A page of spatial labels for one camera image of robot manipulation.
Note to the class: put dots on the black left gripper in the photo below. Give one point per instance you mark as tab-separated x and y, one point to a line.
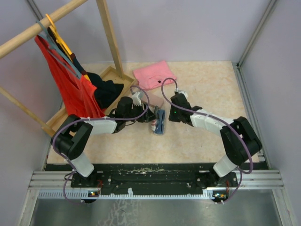
147	117

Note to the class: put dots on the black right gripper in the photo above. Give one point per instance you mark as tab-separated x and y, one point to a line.
171	117

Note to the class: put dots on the grey blue frame sunglasses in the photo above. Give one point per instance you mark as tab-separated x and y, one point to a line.
160	122

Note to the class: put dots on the flag newspaper print glasses case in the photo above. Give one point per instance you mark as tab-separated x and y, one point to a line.
153	122

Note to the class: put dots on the pink glasses case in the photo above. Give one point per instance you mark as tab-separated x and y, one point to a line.
155	100

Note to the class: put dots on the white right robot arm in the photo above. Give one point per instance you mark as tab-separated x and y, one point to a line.
238	137

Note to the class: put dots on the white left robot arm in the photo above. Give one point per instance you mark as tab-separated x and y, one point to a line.
72	136

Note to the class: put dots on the dark navy garment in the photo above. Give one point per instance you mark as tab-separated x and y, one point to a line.
106	91

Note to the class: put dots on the folded pink shirt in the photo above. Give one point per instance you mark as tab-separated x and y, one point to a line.
152	76

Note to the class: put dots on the red hanging shirt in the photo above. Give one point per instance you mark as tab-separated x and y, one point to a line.
77	94

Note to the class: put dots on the yellow hanger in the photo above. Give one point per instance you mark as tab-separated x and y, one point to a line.
60	40

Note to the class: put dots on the grey blue hanger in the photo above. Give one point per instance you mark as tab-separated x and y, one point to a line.
69	65

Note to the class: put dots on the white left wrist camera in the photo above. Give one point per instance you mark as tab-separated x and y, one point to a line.
136	98

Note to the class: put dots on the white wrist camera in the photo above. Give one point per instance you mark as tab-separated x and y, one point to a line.
136	98
177	91

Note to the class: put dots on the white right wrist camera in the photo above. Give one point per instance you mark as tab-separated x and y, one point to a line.
177	91

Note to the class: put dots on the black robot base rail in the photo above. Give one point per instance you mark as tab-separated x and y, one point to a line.
149	181

